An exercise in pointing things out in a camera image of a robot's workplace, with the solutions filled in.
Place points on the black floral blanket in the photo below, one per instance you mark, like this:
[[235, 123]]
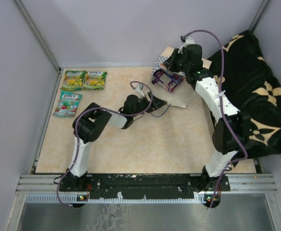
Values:
[[250, 85]]

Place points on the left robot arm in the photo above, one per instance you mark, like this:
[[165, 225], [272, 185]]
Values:
[[88, 127]]

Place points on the blue checkered paper bag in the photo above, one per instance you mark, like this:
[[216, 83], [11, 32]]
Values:
[[176, 95]]

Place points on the aluminium frame rail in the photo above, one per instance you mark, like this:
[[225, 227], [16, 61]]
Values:
[[238, 183]]

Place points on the purple snack bag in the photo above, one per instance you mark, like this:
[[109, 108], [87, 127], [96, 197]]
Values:
[[167, 80]]

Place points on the green candy bag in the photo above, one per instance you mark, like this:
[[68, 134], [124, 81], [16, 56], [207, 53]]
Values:
[[94, 80], [73, 80]]

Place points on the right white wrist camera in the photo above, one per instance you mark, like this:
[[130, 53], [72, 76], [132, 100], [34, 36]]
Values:
[[186, 41]]

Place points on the teal snack bag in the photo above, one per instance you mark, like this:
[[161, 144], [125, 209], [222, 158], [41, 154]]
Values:
[[68, 104]]

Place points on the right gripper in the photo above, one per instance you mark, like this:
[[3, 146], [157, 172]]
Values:
[[170, 64]]

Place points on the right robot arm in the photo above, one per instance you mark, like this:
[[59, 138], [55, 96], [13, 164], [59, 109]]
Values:
[[231, 131]]

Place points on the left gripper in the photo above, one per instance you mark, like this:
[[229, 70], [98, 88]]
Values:
[[156, 103]]

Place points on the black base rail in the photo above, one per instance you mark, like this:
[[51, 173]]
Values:
[[141, 186]]

